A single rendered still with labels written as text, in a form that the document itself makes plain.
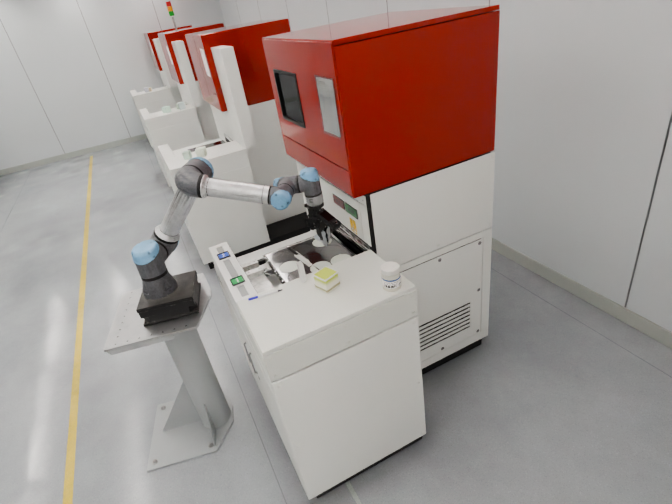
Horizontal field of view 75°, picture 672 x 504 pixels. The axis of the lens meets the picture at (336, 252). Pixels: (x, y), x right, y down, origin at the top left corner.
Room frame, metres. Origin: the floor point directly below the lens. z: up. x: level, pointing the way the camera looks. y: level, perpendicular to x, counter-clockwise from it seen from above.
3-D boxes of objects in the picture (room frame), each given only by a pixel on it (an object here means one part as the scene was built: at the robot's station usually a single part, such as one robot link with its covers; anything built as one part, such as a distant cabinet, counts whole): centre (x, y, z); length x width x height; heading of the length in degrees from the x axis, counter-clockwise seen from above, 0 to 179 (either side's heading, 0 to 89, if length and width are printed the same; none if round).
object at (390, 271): (1.35, -0.19, 1.01); 0.07 x 0.07 x 0.10
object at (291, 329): (1.37, 0.07, 0.89); 0.62 x 0.35 x 0.14; 111
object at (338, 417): (1.66, 0.19, 0.41); 0.97 x 0.64 x 0.82; 21
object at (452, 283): (2.15, -0.34, 0.41); 0.82 x 0.71 x 0.82; 21
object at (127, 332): (1.70, 0.85, 0.75); 0.45 x 0.44 x 0.13; 98
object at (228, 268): (1.70, 0.48, 0.89); 0.55 x 0.09 x 0.14; 21
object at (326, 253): (1.77, 0.12, 0.90); 0.34 x 0.34 x 0.01; 21
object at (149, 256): (1.72, 0.82, 1.07); 0.13 x 0.12 x 0.14; 171
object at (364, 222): (2.03, -0.02, 1.02); 0.82 x 0.03 x 0.40; 21
